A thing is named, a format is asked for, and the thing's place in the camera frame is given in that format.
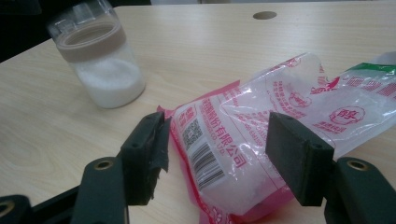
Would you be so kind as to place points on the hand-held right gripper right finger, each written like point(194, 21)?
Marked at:
point(295, 155)

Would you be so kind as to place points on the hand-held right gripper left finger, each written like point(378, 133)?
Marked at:
point(143, 155)

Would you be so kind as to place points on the pink and white plastic bag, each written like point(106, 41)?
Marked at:
point(236, 124)

